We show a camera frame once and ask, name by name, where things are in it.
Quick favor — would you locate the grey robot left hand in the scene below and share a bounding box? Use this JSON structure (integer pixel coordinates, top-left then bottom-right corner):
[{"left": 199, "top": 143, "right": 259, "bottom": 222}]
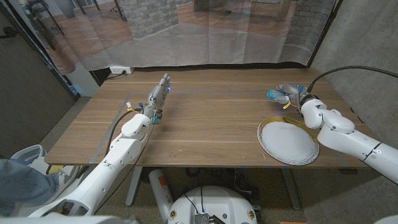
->
[{"left": 142, "top": 73, "right": 172, "bottom": 118}]

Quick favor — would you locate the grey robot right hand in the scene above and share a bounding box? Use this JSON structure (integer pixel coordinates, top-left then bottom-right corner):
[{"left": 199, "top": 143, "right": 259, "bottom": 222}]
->
[{"left": 275, "top": 83, "right": 310, "bottom": 106}]

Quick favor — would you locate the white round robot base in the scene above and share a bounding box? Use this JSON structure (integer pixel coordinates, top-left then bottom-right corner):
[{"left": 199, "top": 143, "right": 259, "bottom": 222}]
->
[{"left": 167, "top": 185, "right": 258, "bottom": 224}]

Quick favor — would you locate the white paper plate gold rim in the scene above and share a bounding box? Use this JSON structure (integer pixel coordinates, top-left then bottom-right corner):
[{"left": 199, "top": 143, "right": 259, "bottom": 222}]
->
[{"left": 257, "top": 116, "right": 320, "bottom": 166}]

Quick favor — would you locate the white power strip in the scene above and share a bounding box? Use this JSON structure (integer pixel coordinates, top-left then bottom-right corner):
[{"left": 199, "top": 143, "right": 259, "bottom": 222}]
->
[{"left": 109, "top": 65, "right": 135, "bottom": 75}]

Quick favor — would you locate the printed room scene backdrop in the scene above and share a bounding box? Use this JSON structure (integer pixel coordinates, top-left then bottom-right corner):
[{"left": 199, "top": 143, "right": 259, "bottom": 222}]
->
[{"left": 6, "top": 0, "right": 338, "bottom": 75}]

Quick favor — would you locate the grey table leg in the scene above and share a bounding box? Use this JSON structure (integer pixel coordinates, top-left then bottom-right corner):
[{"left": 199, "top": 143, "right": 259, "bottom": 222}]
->
[
  {"left": 281, "top": 167, "right": 302, "bottom": 211},
  {"left": 125, "top": 166, "right": 144, "bottom": 207}
]

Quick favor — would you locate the white roll with orange label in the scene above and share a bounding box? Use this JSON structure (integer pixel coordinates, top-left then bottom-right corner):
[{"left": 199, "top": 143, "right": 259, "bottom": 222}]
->
[{"left": 148, "top": 169, "right": 174, "bottom": 223}]

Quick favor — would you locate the metal electronics box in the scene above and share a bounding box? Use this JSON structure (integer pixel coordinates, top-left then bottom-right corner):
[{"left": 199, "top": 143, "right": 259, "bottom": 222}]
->
[{"left": 194, "top": 213, "right": 226, "bottom": 224}]

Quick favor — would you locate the white plastic stool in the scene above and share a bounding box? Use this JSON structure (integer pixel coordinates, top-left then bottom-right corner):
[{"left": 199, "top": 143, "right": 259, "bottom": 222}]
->
[{"left": 11, "top": 144, "right": 47, "bottom": 167}]

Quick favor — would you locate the person in blue jeans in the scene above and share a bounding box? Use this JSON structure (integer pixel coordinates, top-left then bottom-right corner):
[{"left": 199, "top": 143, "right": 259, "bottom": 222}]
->
[{"left": 0, "top": 158, "right": 60, "bottom": 217}]

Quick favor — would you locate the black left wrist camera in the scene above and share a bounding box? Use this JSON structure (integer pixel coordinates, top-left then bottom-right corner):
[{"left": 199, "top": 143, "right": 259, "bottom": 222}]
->
[{"left": 152, "top": 109, "right": 164, "bottom": 124}]

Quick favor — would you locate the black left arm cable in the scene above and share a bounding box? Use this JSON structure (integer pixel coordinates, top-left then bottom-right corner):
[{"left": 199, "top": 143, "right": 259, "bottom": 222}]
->
[{"left": 105, "top": 108, "right": 142, "bottom": 156}]

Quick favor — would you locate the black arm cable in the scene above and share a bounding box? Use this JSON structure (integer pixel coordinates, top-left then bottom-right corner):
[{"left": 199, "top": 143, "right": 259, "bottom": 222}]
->
[
  {"left": 306, "top": 65, "right": 398, "bottom": 93},
  {"left": 105, "top": 108, "right": 142, "bottom": 156}
]

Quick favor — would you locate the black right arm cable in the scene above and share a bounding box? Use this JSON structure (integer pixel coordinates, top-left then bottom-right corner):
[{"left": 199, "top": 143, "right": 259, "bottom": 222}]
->
[{"left": 306, "top": 65, "right": 398, "bottom": 93}]

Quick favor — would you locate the dark backdrop stand frame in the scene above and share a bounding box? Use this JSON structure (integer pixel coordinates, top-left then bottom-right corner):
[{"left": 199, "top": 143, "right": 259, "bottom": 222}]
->
[{"left": 306, "top": 0, "right": 345, "bottom": 68}]

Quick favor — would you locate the black door handle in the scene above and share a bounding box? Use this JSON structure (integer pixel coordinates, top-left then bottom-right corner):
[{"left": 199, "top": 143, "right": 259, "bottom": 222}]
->
[{"left": 0, "top": 26, "right": 19, "bottom": 40}]

